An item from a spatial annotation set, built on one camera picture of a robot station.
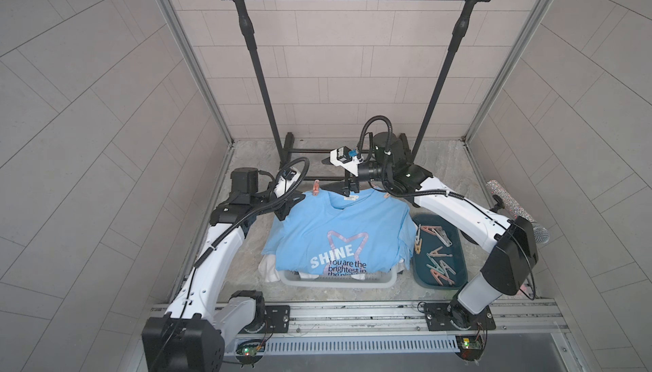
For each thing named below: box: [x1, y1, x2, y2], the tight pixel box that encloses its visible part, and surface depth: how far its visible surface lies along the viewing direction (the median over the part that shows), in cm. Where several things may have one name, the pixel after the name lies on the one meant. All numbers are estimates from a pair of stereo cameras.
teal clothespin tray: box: [411, 213, 468, 290], surface depth 82 cm
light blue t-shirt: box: [261, 187, 417, 276], surface depth 76 cm
